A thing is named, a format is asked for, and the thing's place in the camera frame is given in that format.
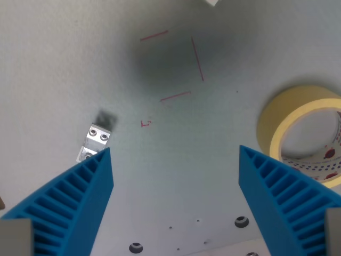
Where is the yellow masking tape roll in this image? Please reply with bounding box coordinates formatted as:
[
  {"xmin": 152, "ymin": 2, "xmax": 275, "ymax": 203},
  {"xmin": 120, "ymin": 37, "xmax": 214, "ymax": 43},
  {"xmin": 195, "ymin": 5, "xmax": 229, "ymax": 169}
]
[{"xmin": 256, "ymin": 85, "xmax": 341, "ymax": 189}]

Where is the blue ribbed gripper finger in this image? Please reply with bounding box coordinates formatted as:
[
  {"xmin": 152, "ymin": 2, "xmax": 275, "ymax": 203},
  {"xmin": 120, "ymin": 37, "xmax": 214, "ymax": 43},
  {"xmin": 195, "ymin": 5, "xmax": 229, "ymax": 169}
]
[
  {"xmin": 238, "ymin": 145, "xmax": 341, "ymax": 256},
  {"xmin": 0, "ymin": 147, "xmax": 115, "ymax": 256}
]

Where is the silver metal angle bracket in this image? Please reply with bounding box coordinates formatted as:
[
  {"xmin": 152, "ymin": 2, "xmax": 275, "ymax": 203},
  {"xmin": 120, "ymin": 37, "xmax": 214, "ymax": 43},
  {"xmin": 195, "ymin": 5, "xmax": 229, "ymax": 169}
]
[{"xmin": 75, "ymin": 122, "xmax": 111, "ymax": 163}]

